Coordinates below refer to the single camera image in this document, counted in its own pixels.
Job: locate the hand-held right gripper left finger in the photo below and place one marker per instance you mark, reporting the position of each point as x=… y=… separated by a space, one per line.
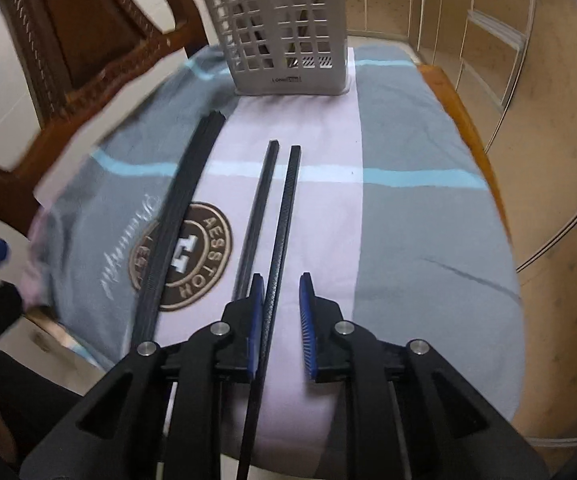
x=257 y=325

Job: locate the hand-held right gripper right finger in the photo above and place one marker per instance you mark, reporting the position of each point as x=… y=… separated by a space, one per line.
x=308 y=325

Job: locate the single black chopstick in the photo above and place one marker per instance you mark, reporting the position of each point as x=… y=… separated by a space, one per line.
x=283 y=220

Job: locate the set of black chopsticks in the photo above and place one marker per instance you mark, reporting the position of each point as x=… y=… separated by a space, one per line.
x=181 y=210

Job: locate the grey slotted utensil holder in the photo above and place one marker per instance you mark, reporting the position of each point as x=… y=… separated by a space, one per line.
x=261 y=82

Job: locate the person's left leg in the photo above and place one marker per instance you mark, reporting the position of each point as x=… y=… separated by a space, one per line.
x=28 y=400

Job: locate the grey and pink printed cloth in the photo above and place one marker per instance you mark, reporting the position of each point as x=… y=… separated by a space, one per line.
x=418 y=210

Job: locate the carved wooden chair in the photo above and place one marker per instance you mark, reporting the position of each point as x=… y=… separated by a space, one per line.
x=93 y=35

